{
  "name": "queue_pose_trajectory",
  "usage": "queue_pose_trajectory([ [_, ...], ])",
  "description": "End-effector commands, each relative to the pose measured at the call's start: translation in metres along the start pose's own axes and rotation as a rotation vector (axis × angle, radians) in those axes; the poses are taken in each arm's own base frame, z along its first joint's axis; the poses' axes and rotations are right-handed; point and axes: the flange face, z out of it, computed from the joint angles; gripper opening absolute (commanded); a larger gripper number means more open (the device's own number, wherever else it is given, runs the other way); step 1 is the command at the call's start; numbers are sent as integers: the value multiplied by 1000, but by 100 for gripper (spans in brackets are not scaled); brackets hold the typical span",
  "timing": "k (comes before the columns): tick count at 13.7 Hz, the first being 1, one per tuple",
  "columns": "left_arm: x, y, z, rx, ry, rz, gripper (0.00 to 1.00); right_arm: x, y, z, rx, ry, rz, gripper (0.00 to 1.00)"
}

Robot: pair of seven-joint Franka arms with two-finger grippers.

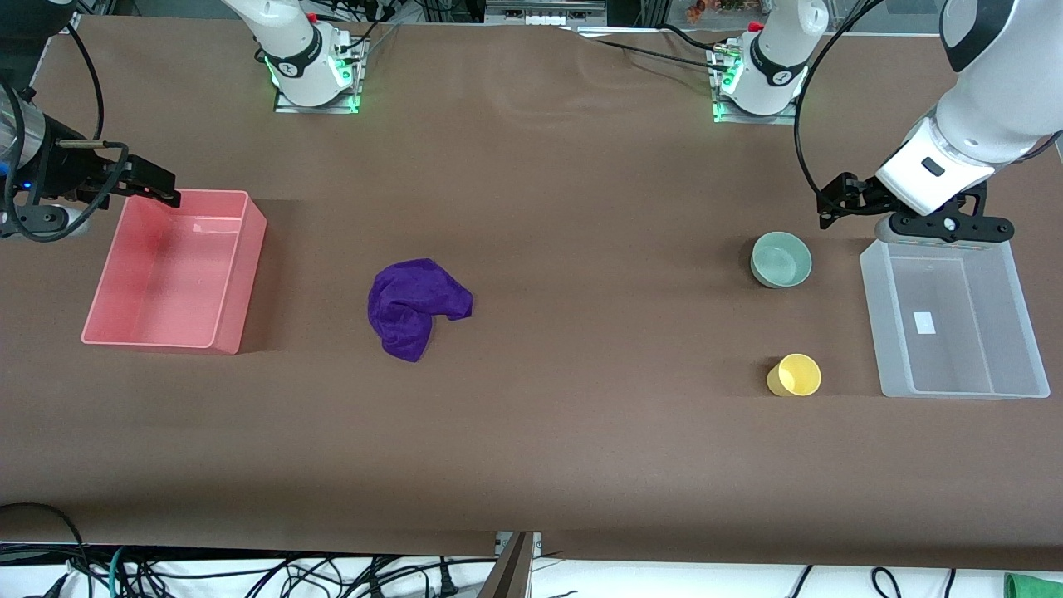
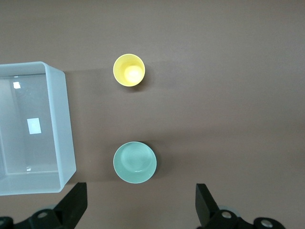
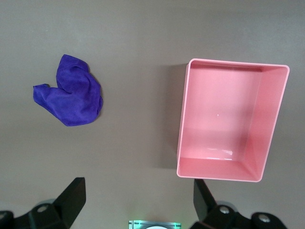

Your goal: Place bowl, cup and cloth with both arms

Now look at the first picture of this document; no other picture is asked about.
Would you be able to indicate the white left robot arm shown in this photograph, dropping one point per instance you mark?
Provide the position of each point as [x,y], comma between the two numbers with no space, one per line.
[996,91]

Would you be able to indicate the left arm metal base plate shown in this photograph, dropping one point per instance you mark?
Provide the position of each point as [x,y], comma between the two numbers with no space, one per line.
[756,118]

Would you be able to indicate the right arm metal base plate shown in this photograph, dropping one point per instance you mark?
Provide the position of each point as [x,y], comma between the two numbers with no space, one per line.
[315,108]

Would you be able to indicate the yellow cup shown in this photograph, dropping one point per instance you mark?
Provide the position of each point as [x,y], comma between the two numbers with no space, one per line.
[796,375]

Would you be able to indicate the white power strip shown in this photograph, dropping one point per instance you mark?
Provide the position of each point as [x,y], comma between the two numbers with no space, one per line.
[544,10]

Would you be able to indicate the pink plastic bin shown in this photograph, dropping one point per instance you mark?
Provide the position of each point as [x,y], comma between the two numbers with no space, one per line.
[166,274]

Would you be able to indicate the purple cloth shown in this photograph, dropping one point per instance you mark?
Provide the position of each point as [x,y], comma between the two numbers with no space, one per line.
[407,307]

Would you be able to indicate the pale green bowl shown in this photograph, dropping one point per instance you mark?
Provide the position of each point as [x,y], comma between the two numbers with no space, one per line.
[781,259]

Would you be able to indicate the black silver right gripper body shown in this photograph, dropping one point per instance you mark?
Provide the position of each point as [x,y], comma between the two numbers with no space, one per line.
[60,164]

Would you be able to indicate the clear plastic bin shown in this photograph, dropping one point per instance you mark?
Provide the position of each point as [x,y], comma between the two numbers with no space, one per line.
[955,365]

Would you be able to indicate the green cloth scrap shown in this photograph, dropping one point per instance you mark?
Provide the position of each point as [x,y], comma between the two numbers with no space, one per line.
[1034,585]

